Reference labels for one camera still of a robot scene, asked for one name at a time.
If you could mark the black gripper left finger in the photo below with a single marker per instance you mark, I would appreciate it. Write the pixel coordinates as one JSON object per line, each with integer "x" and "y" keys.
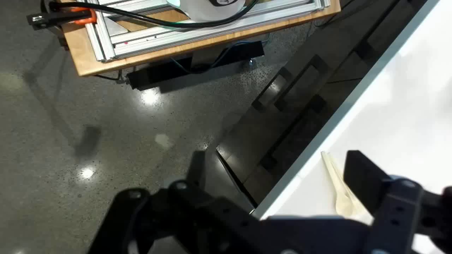
{"x": 142, "y": 216}

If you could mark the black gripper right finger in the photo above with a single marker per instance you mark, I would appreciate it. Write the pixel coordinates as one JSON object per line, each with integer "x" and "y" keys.
{"x": 401, "y": 212}

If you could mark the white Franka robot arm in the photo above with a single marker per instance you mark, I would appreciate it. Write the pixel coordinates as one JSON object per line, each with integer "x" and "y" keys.
{"x": 207, "y": 7}

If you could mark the cream plastic spoon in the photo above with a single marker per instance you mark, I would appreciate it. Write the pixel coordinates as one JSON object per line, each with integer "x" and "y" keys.
{"x": 343, "y": 195}

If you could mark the dark wood cabinet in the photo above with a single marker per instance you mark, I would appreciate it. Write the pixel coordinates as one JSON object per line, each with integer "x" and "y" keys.
{"x": 302, "y": 107}

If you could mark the black table foot bar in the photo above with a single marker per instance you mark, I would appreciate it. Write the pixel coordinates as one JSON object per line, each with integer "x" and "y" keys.
{"x": 189, "y": 68}

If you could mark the orange black clamp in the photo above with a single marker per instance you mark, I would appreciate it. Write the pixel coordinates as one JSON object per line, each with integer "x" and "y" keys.
{"x": 79, "y": 17}

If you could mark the aluminium profile frame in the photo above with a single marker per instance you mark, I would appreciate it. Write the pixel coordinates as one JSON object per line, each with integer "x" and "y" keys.
{"x": 142, "y": 37}

